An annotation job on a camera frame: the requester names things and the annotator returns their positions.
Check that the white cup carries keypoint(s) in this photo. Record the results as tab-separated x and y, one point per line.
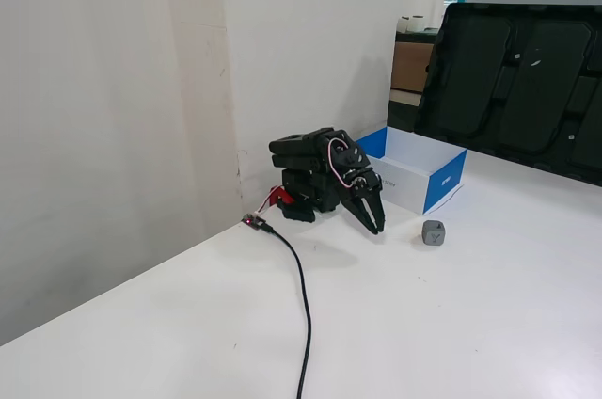
404	23
417	23

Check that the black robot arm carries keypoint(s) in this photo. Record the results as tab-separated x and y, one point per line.
301	154

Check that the brown cardboard box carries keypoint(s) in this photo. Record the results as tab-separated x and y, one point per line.
411	67

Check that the small controller board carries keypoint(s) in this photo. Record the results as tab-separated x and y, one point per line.
253	221

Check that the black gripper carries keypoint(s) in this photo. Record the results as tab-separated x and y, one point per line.
366	188

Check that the white paper sheet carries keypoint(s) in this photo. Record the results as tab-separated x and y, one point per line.
449	199

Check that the blue and white cardboard box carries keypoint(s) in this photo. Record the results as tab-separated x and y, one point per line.
423	168

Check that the gray block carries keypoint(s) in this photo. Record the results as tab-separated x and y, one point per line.
434	233

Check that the black plastic tray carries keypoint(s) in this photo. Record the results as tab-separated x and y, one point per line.
512	84

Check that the red table clamp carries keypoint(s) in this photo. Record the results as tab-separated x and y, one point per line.
280	196

